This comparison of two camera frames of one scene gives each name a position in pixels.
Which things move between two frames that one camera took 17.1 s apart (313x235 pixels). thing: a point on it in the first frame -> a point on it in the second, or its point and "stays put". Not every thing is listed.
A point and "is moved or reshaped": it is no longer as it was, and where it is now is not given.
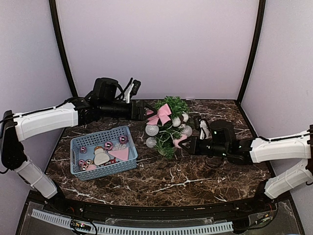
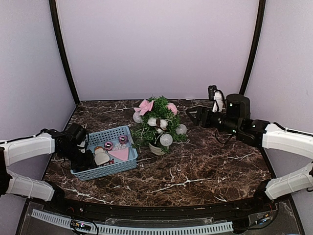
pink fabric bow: x=163 y=115 is moved or reshaped
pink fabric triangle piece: x=122 y=153 stays put
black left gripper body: x=109 y=110 -> x=78 y=160
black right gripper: x=186 y=140 -> x=206 y=123
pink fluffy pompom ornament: x=176 y=141 -> x=173 y=108
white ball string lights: x=152 y=130 is moved or reshaped
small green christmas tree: x=170 y=132 -> x=158 y=128
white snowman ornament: x=101 y=157 stays put
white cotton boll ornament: x=179 y=122 -> x=162 y=125
